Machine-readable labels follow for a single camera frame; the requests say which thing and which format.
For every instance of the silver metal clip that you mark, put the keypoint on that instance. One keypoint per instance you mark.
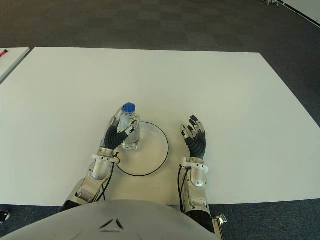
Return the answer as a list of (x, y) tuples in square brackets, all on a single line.
[(222, 218)]

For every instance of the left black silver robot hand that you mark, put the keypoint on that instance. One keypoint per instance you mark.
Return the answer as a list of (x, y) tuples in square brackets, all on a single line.
[(112, 138)]

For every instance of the black robot foot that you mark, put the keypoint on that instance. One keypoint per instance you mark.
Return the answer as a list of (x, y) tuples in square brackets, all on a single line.
[(3, 215)]

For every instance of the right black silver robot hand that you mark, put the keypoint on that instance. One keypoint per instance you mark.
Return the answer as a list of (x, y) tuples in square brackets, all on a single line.
[(197, 145)]

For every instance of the white wall panel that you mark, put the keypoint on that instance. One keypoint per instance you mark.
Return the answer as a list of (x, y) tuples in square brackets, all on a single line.
[(305, 10)]

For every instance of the white plate black rim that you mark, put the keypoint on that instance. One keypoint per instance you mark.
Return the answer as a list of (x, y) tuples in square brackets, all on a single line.
[(150, 155)]

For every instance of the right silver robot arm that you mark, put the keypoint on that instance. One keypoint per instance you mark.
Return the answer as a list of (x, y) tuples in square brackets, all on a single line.
[(197, 182)]

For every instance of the red marker pen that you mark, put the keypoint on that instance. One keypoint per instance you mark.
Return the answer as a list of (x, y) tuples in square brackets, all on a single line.
[(3, 53)]

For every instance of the white side table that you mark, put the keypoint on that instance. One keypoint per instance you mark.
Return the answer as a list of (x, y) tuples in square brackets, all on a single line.
[(12, 60)]

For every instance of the metal chair base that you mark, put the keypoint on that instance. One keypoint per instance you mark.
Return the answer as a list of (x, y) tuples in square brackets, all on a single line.
[(271, 1)]

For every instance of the clear water bottle blue cap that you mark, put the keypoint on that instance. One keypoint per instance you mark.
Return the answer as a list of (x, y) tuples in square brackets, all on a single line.
[(131, 130)]

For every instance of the grey robot torso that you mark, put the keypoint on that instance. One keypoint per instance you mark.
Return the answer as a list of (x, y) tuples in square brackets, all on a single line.
[(112, 220)]

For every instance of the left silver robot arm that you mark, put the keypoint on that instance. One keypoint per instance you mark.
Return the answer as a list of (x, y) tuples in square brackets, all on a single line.
[(96, 175)]

